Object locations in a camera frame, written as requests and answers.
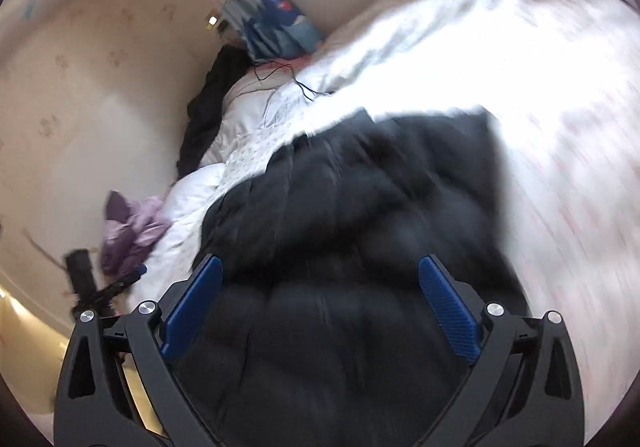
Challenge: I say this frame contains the blue whale print curtain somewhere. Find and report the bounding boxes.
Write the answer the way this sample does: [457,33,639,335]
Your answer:
[230,0,327,64]

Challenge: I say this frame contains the purple and pink jacket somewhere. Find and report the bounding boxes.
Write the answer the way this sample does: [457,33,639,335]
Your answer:
[100,190,174,279]

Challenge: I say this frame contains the cherry print bed sheet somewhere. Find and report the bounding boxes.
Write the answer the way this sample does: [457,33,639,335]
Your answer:
[220,122,313,190]

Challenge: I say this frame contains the white pillow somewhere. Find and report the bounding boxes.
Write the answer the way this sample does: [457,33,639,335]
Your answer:
[222,74,302,138]

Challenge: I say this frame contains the black crumpled clothes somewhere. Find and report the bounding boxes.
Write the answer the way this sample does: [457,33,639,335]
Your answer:
[175,44,252,179]

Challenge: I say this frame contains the bed with white quilt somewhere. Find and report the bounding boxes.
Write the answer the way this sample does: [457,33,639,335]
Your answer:
[140,0,640,428]

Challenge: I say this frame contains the black puffer jacket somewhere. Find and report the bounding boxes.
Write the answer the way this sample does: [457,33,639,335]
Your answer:
[175,107,532,447]

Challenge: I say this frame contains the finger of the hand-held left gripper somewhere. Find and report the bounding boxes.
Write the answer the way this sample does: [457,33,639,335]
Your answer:
[98,263,149,306]
[65,249,99,310]

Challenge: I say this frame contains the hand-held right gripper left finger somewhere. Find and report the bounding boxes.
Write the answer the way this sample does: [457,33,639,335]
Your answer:
[52,254,225,447]

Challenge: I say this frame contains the black charging cable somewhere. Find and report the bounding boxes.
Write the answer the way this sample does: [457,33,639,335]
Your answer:
[251,58,332,102]

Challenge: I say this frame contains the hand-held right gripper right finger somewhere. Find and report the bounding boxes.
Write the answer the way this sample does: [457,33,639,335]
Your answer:
[417,254,587,447]

